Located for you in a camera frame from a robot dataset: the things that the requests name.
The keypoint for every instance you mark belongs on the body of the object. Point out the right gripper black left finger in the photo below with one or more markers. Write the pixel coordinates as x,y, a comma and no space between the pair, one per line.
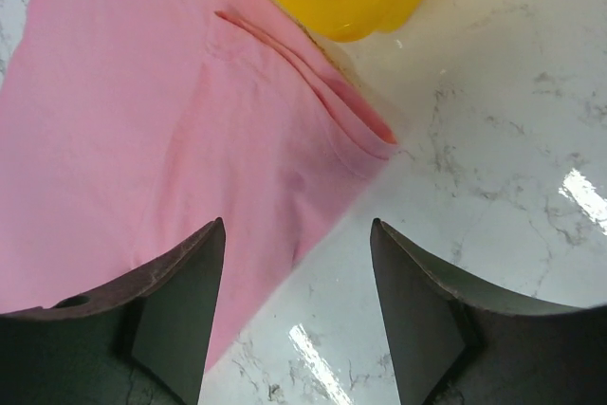
142,338

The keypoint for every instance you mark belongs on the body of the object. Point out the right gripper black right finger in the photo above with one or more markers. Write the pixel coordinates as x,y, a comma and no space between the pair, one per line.
455,338

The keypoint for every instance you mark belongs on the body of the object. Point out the pink t shirt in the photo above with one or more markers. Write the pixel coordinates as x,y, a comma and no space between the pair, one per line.
127,125

